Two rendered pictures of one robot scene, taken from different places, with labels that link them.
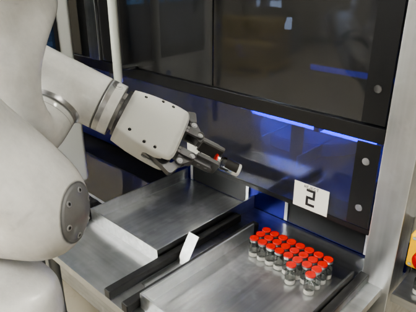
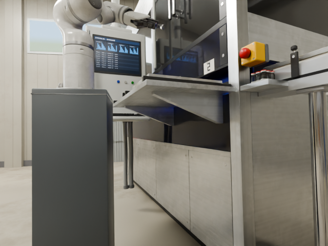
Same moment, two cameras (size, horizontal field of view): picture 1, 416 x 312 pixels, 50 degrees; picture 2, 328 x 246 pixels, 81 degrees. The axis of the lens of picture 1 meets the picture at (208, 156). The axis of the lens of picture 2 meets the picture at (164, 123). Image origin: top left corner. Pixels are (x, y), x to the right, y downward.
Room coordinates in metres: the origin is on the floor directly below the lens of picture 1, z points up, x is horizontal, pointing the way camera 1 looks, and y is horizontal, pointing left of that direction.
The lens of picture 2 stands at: (-0.15, -0.37, 0.71)
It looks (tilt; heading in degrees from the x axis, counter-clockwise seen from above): 2 degrees up; 22
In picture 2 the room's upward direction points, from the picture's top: 1 degrees counter-clockwise
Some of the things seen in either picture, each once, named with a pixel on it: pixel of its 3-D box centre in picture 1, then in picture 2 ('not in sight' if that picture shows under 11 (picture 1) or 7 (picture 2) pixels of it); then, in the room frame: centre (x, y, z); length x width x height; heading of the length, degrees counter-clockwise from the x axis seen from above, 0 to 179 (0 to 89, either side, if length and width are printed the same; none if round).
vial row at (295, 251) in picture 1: (289, 256); not in sight; (0.79, -0.18, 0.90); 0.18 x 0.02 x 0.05; 46
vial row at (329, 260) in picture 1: (294, 252); not in sight; (0.81, -0.19, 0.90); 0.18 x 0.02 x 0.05; 46
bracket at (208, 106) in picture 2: not in sight; (189, 108); (0.66, -0.16, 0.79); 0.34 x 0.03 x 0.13; 136
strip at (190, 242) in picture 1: (171, 259); not in sight; (0.77, 0.08, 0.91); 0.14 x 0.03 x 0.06; 137
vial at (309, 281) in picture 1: (309, 283); not in sight; (0.70, -0.20, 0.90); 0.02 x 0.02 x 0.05
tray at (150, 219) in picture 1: (174, 207); not in sight; (1.01, 0.09, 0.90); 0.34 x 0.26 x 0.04; 136
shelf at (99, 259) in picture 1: (202, 255); (167, 99); (0.84, 0.01, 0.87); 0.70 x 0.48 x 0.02; 46
